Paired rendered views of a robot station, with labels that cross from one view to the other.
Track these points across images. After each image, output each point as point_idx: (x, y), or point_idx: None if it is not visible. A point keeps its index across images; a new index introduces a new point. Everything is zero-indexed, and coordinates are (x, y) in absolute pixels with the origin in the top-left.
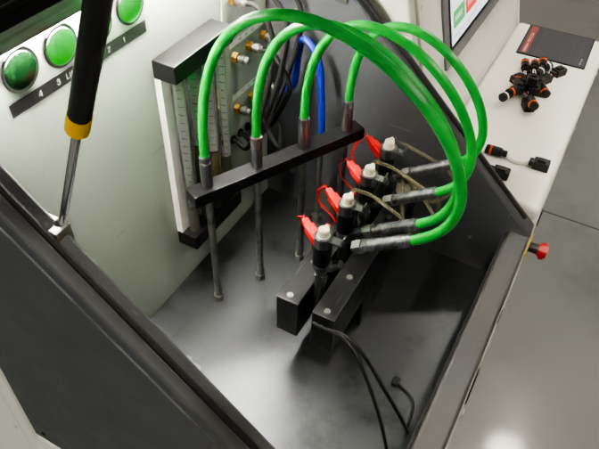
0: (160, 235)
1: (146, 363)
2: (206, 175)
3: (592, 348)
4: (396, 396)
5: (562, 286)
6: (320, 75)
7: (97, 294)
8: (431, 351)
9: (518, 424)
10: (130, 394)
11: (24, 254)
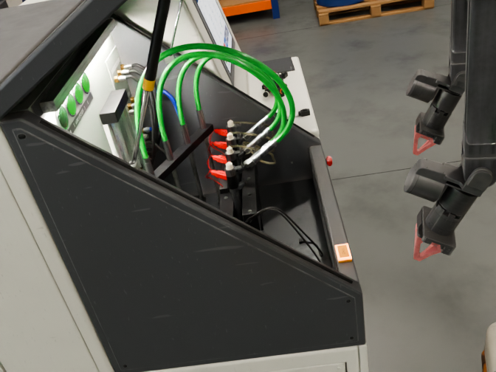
0: None
1: (203, 212)
2: (150, 169)
3: (381, 237)
4: (305, 246)
5: (345, 215)
6: (176, 105)
7: (166, 188)
8: (308, 221)
9: (368, 296)
10: (195, 249)
11: (124, 181)
